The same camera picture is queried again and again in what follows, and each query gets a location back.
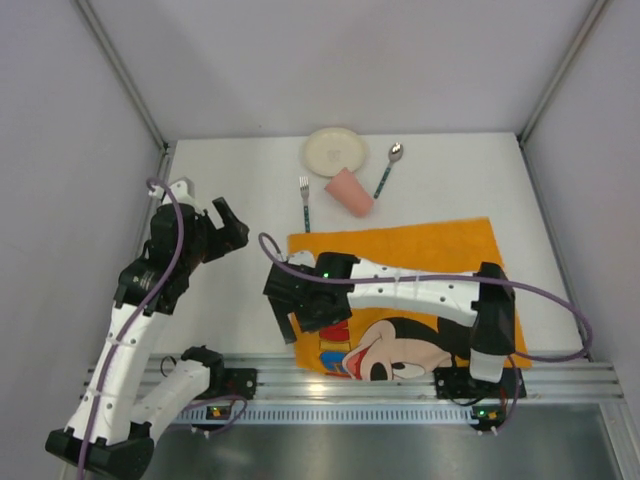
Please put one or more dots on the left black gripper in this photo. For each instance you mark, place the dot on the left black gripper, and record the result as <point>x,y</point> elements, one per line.
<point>220,232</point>

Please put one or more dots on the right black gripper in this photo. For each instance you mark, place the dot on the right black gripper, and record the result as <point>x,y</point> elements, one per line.
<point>282,295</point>

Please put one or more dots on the orange Mickey Mouse placemat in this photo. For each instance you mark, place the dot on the orange Mickey Mouse placemat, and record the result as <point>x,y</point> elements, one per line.
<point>444,249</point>

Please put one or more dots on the pink plastic cup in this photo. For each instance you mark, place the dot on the pink plastic cup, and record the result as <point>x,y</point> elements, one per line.
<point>346,189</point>

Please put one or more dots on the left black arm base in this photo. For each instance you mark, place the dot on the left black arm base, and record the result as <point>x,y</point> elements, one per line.
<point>235,382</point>

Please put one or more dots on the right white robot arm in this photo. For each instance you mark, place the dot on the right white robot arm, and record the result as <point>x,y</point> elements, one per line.
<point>380,323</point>

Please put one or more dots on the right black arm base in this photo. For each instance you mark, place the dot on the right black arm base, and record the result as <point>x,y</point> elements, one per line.
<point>456,384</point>

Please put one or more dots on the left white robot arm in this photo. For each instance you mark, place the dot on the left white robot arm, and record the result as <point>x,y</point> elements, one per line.
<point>113,433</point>

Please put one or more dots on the cream round plate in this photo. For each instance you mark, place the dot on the cream round plate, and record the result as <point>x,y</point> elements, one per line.
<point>327,151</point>

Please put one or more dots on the fork with teal handle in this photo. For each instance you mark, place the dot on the fork with teal handle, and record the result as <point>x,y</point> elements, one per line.
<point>304,192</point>

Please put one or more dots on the perforated grey cable duct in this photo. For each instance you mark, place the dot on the perforated grey cable duct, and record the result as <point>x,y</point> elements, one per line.
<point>354,414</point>

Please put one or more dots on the aluminium mounting rail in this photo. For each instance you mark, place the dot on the aluminium mounting rail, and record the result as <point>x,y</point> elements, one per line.
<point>279,379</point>

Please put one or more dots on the spoon with teal handle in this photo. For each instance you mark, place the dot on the spoon with teal handle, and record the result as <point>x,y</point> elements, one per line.
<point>395,154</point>

